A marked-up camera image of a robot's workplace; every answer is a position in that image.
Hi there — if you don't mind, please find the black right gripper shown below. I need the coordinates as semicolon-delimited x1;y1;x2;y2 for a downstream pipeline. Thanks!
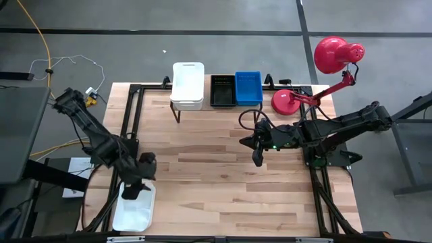
238;119;303;152

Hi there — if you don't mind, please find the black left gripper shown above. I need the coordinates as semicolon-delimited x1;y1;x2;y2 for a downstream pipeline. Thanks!
130;151;158;192

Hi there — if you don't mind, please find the black plastic basket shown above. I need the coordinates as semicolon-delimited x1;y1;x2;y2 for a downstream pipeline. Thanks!
209;74;237;108

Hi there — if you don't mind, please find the blue plastic basket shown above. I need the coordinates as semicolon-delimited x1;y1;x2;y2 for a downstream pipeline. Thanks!
235;70;264;107

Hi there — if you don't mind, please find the white paper sheet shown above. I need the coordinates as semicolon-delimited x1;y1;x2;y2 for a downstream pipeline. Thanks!
62;157;95;199

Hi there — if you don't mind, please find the red desk lamp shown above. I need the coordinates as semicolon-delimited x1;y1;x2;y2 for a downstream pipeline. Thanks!
271;36;366;116

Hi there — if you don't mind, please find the grey desk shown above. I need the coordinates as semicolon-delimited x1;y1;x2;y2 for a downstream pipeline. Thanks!
0;86;51;185

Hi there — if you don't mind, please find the grey metal stand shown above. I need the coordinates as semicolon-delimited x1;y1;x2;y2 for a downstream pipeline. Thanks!
391;90;432;197

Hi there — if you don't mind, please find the black floor strip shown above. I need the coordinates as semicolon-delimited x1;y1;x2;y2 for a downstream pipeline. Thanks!
0;71;35;82

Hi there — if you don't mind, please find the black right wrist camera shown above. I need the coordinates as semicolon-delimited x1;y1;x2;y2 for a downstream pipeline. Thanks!
252;140;264;167

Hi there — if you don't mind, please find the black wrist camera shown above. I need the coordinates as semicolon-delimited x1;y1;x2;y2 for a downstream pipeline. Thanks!
252;140;264;167
120;182;143;200

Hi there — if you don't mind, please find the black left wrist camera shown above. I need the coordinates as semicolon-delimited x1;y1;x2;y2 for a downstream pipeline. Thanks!
120;182;143;200

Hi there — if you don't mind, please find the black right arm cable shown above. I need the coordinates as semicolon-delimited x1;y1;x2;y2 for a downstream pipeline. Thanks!
238;108;271;134

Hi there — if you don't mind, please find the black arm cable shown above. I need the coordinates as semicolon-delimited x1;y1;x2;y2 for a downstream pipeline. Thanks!
69;114;86;150
238;108;271;134

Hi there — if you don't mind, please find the black aluminium table frame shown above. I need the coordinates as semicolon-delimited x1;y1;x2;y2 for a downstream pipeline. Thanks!
80;69;365;243

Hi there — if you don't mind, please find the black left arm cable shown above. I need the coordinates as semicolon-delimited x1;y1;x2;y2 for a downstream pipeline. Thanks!
69;114;86;150

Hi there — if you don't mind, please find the yellow floor cable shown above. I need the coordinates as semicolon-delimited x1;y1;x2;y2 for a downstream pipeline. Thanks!
29;140;92;158
15;0;99;113

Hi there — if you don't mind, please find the white floor cable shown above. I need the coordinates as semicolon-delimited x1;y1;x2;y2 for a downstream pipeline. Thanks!
28;54;106;94

